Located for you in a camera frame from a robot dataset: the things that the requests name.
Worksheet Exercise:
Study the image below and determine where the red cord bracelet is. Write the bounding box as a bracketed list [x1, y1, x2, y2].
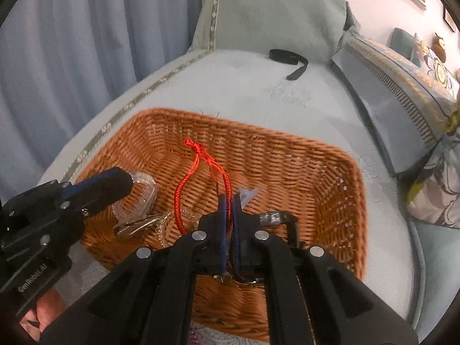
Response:
[173, 138, 233, 236]

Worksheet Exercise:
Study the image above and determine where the left hand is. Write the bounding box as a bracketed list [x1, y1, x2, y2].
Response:
[20, 289, 66, 342]

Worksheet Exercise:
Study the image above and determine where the silver hair clip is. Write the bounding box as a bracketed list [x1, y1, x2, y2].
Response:
[113, 213, 170, 238]

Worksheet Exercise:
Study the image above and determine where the orange wicker basket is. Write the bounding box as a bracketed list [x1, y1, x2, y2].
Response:
[79, 108, 367, 342]

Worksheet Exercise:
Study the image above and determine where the blue curtain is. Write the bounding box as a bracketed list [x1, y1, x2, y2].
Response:
[1, 0, 201, 200]

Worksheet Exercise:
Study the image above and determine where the floral pillow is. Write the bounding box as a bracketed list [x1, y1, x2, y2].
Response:
[410, 34, 459, 101]
[406, 112, 460, 229]

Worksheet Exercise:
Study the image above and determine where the striped blue folded quilt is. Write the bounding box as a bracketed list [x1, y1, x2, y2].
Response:
[331, 33, 459, 176]

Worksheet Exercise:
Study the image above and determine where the teal bed headboard cover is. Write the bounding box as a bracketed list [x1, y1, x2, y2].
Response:
[191, 0, 360, 63]

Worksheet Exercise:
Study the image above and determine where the teal cushion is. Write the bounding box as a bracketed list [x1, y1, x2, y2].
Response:
[390, 27, 415, 60]

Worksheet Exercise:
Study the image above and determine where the brown owl plush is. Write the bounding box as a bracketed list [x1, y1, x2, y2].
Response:
[431, 33, 447, 63]

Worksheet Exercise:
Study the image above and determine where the small dark framed picture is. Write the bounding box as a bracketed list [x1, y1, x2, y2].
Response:
[443, 6, 457, 32]

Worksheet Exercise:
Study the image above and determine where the black strap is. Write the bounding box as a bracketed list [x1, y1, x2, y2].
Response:
[269, 48, 310, 81]

